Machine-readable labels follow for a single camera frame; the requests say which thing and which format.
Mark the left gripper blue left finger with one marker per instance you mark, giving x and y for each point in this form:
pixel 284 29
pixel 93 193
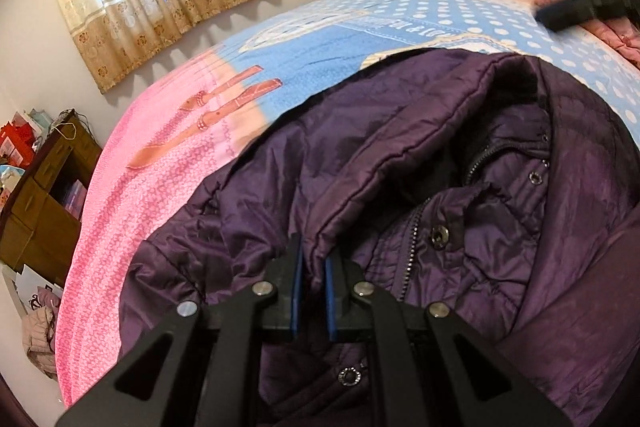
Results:
pixel 285 275

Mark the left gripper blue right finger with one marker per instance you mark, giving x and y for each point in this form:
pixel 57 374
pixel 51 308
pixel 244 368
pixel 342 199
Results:
pixel 346 317

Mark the purple quilted winter jacket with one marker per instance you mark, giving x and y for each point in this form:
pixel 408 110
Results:
pixel 497 184

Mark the pale clothes pile on floor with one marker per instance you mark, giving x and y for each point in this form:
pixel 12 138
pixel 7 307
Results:
pixel 38 331

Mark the blue pink patterned bed blanket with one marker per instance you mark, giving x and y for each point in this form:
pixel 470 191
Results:
pixel 203 113

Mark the brown wooden desk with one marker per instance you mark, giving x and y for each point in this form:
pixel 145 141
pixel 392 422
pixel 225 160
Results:
pixel 36 230

